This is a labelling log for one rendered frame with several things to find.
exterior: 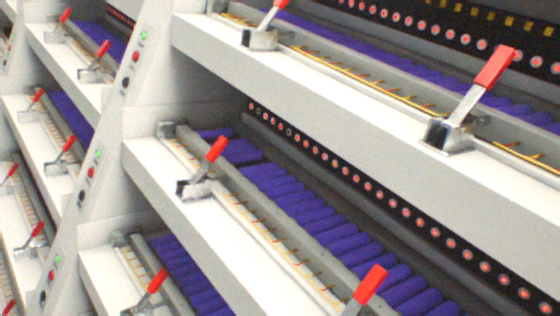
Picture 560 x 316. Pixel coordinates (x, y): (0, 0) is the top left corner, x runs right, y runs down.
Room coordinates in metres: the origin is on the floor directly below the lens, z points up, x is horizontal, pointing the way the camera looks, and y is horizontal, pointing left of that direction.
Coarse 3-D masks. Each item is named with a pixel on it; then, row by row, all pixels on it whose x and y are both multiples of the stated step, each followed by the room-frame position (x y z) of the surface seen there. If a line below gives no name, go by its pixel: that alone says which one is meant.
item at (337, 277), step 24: (192, 144) 0.65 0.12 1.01; (216, 168) 0.60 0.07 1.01; (240, 192) 0.55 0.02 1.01; (264, 216) 0.52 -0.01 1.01; (288, 216) 0.51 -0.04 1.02; (288, 240) 0.48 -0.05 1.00; (312, 240) 0.47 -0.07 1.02; (312, 264) 0.45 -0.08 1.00; (336, 264) 0.44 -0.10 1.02; (336, 288) 0.43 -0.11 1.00; (360, 312) 0.40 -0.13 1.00; (384, 312) 0.39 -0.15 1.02
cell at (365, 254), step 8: (360, 248) 0.49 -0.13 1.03; (368, 248) 0.49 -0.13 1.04; (376, 248) 0.49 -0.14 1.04; (344, 256) 0.47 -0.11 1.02; (352, 256) 0.47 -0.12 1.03; (360, 256) 0.47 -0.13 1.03; (368, 256) 0.48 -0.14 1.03; (376, 256) 0.49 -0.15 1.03; (344, 264) 0.46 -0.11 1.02; (352, 264) 0.46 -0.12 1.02; (360, 264) 0.47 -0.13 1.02
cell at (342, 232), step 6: (336, 228) 0.51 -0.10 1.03; (342, 228) 0.52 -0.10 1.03; (348, 228) 0.52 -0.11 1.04; (354, 228) 0.52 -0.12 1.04; (318, 234) 0.50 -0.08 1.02; (324, 234) 0.50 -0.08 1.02; (330, 234) 0.50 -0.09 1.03; (336, 234) 0.50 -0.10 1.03; (342, 234) 0.51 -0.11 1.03; (348, 234) 0.52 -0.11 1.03; (354, 234) 0.52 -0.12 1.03; (318, 240) 0.49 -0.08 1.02; (324, 240) 0.49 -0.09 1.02; (330, 240) 0.49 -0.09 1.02; (336, 240) 0.50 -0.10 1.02; (324, 246) 0.49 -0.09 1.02
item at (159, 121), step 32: (128, 128) 0.65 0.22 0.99; (160, 128) 0.67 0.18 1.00; (192, 128) 0.73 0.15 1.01; (256, 128) 0.73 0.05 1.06; (128, 160) 0.64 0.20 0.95; (160, 160) 0.62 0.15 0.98; (192, 160) 0.64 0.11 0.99; (160, 192) 0.56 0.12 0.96; (224, 192) 0.57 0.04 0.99; (352, 192) 0.57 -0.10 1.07; (192, 224) 0.49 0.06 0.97; (224, 224) 0.51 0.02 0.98; (256, 224) 0.52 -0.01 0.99; (384, 224) 0.53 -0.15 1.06; (192, 256) 0.50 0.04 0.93; (224, 256) 0.45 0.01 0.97; (256, 256) 0.46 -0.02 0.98; (288, 256) 0.47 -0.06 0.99; (448, 256) 0.47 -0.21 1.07; (224, 288) 0.44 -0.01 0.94; (256, 288) 0.42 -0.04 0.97; (288, 288) 0.43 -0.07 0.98; (320, 288) 0.44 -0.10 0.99; (480, 288) 0.44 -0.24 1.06
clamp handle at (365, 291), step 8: (376, 264) 0.37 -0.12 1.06; (376, 272) 0.37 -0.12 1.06; (384, 272) 0.37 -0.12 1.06; (368, 280) 0.37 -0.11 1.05; (376, 280) 0.36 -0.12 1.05; (360, 288) 0.37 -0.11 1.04; (368, 288) 0.36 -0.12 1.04; (376, 288) 0.37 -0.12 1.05; (360, 296) 0.36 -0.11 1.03; (368, 296) 0.36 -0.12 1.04; (352, 304) 0.36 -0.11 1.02; (360, 304) 0.36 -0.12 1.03; (344, 312) 0.36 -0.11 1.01; (352, 312) 0.36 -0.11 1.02
